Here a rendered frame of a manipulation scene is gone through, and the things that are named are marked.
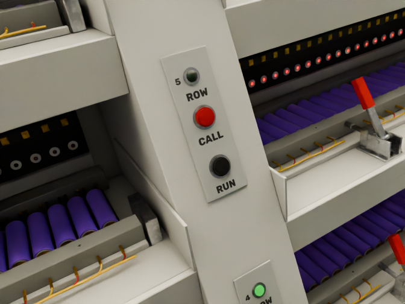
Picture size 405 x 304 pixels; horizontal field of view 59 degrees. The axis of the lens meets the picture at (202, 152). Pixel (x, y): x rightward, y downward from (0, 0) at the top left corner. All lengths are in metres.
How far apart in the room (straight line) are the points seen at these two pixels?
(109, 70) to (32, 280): 0.18
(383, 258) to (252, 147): 0.29
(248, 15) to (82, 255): 0.25
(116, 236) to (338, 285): 0.30
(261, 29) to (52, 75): 0.18
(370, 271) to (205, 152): 0.32
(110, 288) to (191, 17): 0.23
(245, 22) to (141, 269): 0.23
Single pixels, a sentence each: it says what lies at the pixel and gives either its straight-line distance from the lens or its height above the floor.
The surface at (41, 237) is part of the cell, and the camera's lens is 0.37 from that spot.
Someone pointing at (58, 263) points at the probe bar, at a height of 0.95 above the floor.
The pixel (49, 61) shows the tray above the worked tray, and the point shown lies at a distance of 0.28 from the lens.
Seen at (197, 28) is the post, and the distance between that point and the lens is 0.31.
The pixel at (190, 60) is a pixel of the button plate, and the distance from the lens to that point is 0.29.
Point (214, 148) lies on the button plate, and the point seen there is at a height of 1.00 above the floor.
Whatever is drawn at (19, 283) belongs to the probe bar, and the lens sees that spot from 0.34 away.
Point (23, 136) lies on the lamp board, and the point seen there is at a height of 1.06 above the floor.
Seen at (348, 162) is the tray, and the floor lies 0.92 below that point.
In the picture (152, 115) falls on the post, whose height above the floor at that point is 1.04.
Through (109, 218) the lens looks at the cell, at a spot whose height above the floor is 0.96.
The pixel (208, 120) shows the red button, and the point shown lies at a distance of 0.29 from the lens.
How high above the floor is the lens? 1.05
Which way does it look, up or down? 11 degrees down
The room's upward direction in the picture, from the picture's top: 18 degrees counter-clockwise
